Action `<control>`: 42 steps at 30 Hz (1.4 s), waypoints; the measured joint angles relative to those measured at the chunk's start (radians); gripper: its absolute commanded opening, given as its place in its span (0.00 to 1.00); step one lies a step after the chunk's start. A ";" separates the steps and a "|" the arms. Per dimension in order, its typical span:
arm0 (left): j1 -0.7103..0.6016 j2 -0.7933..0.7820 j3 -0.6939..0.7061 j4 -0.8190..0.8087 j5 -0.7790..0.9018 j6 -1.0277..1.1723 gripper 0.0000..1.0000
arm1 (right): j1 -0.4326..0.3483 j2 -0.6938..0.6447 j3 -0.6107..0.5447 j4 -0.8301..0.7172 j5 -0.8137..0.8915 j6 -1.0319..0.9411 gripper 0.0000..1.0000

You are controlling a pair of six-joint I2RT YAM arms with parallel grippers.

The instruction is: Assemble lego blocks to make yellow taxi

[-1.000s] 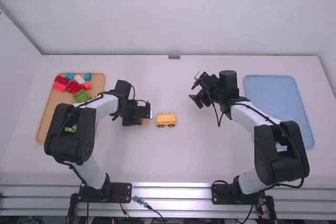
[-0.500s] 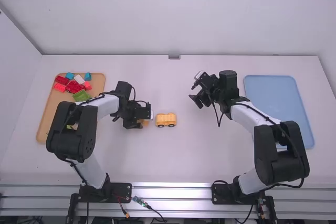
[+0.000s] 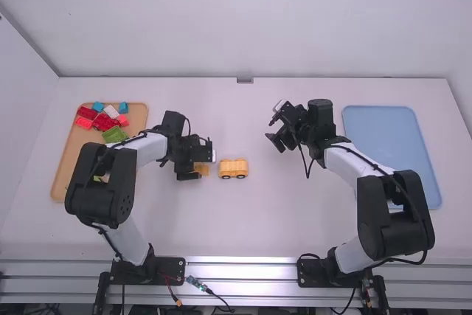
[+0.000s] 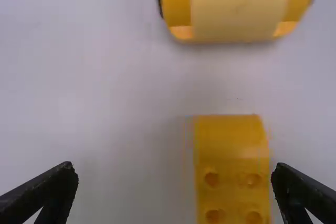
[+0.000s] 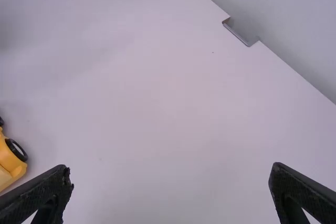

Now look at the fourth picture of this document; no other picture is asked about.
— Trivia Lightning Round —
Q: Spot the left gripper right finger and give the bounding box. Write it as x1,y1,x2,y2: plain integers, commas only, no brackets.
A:
270,162,336,224

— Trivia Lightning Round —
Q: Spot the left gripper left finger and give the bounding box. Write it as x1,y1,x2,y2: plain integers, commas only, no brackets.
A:
0,161,79,224

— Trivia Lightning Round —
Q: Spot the yellow toy car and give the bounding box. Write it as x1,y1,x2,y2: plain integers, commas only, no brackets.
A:
156,0,322,44

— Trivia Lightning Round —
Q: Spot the yellow toy brick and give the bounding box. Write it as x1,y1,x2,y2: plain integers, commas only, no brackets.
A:
185,113,271,224

